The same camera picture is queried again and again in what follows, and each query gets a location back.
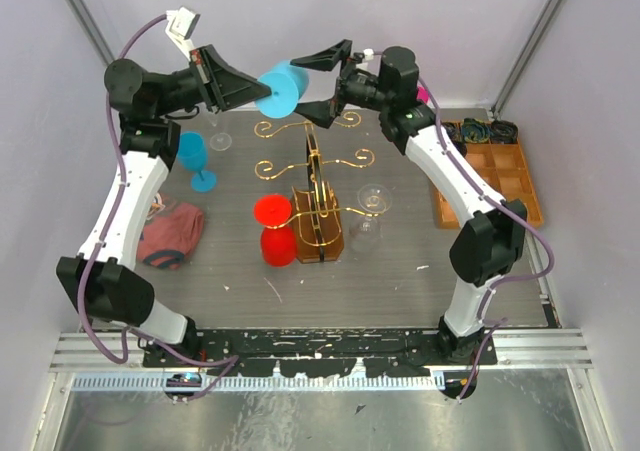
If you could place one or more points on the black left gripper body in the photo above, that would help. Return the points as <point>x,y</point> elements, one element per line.
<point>184,89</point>

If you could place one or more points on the right aluminium corner post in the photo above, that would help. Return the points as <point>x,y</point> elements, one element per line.
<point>542,25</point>

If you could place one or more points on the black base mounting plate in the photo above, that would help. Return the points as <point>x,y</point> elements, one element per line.
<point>326,352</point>

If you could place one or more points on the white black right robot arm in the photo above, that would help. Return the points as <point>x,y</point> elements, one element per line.
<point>492,229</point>

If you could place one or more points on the aluminium front rail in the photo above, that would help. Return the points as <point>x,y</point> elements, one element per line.
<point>150,368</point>

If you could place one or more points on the wooden compartment tray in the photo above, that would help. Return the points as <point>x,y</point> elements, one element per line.
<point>504,168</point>

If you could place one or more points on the red wine glass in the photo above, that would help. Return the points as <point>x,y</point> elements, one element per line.
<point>277,241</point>

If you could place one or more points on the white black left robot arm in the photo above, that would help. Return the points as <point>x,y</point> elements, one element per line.
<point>100,280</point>

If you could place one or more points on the dark rubber bands pile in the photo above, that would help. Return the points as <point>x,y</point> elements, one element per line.
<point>473,131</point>

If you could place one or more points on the folded red t-shirt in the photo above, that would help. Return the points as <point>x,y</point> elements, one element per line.
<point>171,233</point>

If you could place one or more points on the left aluminium corner post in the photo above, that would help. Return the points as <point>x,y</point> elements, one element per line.
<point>93,33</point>

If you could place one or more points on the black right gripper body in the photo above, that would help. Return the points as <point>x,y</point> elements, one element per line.
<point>357,90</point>

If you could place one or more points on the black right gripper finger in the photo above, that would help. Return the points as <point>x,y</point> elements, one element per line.
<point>322,113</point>
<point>327,60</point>

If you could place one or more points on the gold wire wine glass rack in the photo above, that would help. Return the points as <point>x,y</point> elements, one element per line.
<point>316,214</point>

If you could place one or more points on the aluminium corner post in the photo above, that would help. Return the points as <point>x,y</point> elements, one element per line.
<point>93,33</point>
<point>542,25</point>

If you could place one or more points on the light blue wine glass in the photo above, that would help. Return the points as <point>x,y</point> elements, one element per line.
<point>192,154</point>
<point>288,83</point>

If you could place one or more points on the pink wine glass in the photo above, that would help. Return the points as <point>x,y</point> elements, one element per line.
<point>423,94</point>

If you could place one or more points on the clear wine glass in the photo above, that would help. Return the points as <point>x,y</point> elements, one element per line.
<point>365,229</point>
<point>220,141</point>

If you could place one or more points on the clear front wine glass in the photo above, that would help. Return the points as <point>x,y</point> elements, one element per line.
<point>365,229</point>

